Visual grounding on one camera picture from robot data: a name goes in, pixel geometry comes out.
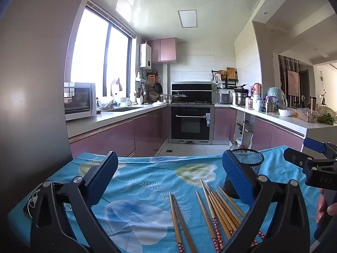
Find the pink wall cabinet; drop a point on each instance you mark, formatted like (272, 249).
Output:
(163, 50)

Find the cooking oil bottle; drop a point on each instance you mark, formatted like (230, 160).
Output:
(234, 146)

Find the black mesh utensil holder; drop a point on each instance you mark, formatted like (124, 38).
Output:
(250, 160)

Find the square ceiling light panel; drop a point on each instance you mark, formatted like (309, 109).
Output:
(187, 18)

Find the white wall water heater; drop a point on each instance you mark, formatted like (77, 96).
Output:
(145, 56)

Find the pale green plastic bag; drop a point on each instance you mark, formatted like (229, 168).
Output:
(276, 96)

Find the hanging frying pan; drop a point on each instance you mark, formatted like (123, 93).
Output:
(158, 87)

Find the black range hood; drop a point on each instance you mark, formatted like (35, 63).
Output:
(192, 88)

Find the kitchen sink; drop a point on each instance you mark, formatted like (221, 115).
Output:
(126, 108)

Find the black built-in oven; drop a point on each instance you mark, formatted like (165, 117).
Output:
(191, 125)

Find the white lidded dish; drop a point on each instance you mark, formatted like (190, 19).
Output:
(158, 103)

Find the green leafy vegetables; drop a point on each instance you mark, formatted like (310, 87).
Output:
(326, 119)

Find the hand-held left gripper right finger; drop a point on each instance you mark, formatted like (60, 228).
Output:
(237, 174)

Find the black wall rack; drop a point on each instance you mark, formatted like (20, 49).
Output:
(226, 83)

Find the stainless steel pot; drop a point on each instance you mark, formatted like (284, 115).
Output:
(240, 99)

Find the pink kettle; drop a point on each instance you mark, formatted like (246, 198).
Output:
(257, 89)

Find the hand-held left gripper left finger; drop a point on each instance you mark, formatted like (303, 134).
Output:
(101, 179)

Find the blue floral tablecloth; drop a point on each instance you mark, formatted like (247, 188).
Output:
(147, 179)

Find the large kitchen window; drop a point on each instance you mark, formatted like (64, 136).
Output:
(89, 52)

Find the white microwave oven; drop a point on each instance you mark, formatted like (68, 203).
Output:
(79, 101)

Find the clear plastic food container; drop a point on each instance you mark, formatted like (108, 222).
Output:
(308, 116)

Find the black wok with lid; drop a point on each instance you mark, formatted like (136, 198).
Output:
(179, 98)

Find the bunch of wooden chopsticks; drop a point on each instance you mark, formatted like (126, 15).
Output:
(218, 208)

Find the framed wall painting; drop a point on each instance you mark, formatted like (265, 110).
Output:
(293, 83)

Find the dark tumbler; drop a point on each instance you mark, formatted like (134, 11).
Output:
(312, 103)

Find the pink base cabinets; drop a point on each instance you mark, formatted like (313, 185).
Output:
(273, 134)
(118, 134)

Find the steel thermos bottle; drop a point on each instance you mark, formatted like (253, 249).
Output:
(269, 105)

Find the person's right hand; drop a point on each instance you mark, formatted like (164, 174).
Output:
(327, 210)

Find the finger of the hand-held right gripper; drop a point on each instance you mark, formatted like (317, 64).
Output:
(297, 156)
(314, 145)

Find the silver rice cooker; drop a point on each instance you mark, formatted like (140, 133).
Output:
(223, 98)

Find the striped dark curtain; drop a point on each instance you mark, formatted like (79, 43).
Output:
(283, 68)

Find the white bowl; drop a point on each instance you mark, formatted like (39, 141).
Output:
(285, 112)

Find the wooden cutting board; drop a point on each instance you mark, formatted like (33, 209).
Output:
(231, 73)

